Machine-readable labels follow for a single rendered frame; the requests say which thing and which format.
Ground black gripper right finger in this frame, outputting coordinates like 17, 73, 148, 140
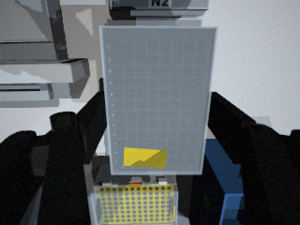
208, 92, 300, 225

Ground grey base plate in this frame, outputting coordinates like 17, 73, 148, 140
110, 0, 210, 10

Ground grey push-button box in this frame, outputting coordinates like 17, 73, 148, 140
19, 179, 44, 225

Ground blue waste bin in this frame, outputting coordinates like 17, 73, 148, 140
188, 139, 247, 225

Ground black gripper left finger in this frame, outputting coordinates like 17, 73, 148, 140
0, 91, 107, 225

